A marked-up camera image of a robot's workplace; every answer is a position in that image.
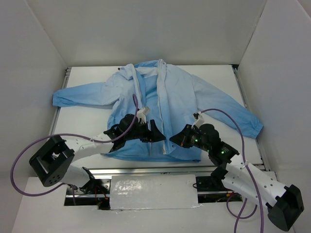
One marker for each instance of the aluminium rail frame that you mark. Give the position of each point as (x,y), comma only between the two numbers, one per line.
(130,167)

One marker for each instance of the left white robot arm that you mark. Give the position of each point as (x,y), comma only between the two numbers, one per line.
(53,162)

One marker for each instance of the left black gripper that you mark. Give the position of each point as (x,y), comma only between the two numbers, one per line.
(146,131)

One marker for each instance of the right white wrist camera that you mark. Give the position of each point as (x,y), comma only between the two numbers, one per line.
(199,120)

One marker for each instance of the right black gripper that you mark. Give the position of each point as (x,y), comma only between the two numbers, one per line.
(185,137)

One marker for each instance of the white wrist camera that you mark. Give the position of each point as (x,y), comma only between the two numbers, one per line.
(142,113)
(199,120)

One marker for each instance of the light blue zip jacket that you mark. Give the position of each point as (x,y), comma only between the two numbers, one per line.
(172,95)

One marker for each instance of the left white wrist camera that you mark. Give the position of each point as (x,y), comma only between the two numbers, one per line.
(142,113)

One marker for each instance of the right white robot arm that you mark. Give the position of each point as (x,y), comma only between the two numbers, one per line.
(283,203)

